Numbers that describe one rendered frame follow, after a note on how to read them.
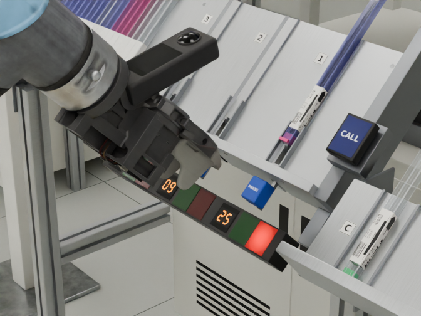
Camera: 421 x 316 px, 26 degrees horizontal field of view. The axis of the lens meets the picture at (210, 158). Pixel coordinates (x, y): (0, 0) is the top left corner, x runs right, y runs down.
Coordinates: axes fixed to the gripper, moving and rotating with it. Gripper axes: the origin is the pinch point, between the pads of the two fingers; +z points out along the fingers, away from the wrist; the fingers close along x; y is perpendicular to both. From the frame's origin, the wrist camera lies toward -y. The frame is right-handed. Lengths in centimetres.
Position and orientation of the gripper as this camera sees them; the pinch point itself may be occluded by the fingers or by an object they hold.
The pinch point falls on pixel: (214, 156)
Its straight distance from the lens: 101.8
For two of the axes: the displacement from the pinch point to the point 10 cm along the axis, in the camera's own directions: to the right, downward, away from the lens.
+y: -5.4, 8.3, -1.1
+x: 6.4, 3.3, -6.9
